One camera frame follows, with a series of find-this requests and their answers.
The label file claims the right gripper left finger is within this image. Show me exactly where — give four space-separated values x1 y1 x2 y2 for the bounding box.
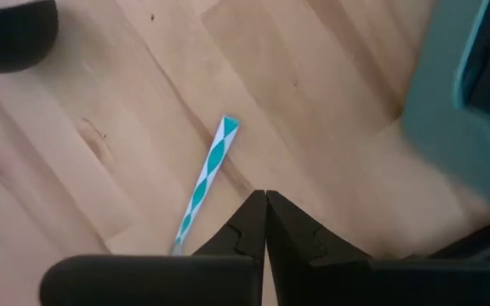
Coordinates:
39 189 269 306

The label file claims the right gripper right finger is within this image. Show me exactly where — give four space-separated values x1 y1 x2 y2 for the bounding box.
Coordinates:
265 190 490 306

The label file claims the light teal plastic bin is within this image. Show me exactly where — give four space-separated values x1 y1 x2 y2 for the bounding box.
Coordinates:
401 0 490 218

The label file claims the small black ladle white label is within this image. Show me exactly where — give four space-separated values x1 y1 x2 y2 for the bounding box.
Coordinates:
0 0 60 74

